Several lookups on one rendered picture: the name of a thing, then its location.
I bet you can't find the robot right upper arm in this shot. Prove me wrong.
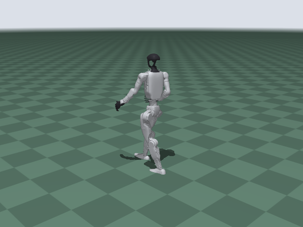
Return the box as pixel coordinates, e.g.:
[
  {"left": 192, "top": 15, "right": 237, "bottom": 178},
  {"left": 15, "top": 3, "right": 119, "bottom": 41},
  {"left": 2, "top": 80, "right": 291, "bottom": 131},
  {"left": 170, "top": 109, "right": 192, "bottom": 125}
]
[{"left": 163, "top": 72, "right": 170, "bottom": 96}]

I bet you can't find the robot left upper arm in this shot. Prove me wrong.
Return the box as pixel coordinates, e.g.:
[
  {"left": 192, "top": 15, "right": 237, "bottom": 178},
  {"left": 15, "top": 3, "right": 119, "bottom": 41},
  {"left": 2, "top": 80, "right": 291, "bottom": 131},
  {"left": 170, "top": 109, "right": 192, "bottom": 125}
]
[{"left": 133, "top": 73, "right": 148, "bottom": 95}]

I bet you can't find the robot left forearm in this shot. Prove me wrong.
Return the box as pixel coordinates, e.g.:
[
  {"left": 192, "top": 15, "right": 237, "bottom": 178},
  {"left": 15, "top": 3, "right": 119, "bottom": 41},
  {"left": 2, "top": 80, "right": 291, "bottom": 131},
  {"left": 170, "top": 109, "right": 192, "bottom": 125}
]
[{"left": 120, "top": 88, "right": 134, "bottom": 104}]

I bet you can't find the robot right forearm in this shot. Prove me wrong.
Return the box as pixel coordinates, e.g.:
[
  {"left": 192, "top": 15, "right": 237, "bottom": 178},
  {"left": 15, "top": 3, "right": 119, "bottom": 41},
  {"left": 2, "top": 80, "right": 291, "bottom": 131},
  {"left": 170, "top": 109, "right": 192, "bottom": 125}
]
[{"left": 155, "top": 93, "right": 169, "bottom": 101}]

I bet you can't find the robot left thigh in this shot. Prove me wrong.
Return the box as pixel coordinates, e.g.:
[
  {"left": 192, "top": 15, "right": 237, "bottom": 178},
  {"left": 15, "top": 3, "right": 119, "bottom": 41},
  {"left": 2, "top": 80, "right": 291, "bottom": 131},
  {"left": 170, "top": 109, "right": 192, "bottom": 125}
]
[{"left": 140, "top": 110, "right": 158, "bottom": 147}]

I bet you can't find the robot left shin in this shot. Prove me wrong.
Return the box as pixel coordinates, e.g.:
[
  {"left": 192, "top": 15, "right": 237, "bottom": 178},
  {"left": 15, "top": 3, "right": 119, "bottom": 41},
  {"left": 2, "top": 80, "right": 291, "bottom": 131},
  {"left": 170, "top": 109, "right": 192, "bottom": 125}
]
[{"left": 147, "top": 141, "right": 162, "bottom": 170}]

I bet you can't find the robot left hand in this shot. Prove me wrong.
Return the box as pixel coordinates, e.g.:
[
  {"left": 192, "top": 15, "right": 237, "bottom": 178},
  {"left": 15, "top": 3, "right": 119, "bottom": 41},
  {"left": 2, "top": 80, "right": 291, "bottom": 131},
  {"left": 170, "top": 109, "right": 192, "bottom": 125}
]
[{"left": 115, "top": 101, "right": 124, "bottom": 111}]

